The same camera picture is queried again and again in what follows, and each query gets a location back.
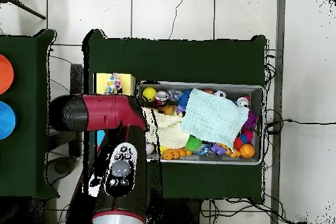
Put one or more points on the cream waffle cloth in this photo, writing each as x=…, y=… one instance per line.
x=170, y=132

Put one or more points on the small polka dot paper ball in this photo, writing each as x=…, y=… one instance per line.
x=113, y=83

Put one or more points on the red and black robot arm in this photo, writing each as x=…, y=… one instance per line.
x=110, y=113

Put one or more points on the wooden box three round holes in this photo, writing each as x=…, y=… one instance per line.
x=128, y=82

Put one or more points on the yellow ball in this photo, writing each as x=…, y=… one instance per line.
x=149, y=94

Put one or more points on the white toy baseball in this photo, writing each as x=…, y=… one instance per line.
x=149, y=148

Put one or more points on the orange rubber toy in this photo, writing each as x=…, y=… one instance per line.
x=174, y=153

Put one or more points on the mint waffle cloth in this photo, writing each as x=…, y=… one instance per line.
x=214, y=117

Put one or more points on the dark green table cloth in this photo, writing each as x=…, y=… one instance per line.
x=23, y=155
x=173, y=61

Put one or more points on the small soccer ball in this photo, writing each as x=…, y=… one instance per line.
x=220, y=94

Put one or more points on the red and silver can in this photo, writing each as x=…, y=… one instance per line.
x=242, y=101

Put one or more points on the purple spiky toy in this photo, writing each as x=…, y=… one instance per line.
x=252, y=120

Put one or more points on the orange toy basketball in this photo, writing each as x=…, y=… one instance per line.
x=247, y=151

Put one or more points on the black upright panel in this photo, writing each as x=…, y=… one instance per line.
x=76, y=76

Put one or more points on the grey floor foot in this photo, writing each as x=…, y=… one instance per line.
x=61, y=167

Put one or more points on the blue round bowl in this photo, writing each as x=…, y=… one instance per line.
x=5, y=120

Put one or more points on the orange round bowl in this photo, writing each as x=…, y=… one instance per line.
x=5, y=74

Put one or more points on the dark tripod leg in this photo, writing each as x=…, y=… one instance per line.
x=26, y=9

